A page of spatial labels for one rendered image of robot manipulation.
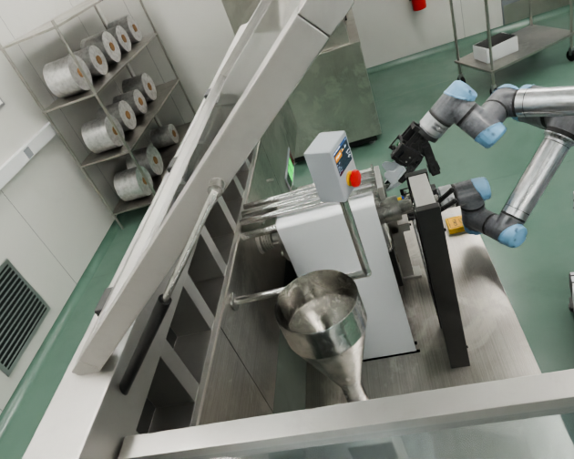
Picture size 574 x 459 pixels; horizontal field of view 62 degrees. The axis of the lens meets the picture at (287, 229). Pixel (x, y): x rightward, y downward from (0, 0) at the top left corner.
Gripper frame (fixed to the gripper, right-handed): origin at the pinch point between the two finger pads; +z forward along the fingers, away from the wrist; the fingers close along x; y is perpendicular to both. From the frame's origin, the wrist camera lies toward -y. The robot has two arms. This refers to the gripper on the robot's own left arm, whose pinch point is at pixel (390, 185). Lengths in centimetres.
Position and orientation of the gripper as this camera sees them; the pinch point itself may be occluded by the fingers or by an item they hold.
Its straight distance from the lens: 152.2
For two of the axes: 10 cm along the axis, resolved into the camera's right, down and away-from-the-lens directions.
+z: -5.1, 6.7, 5.4
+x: -0.5, 6.0, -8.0
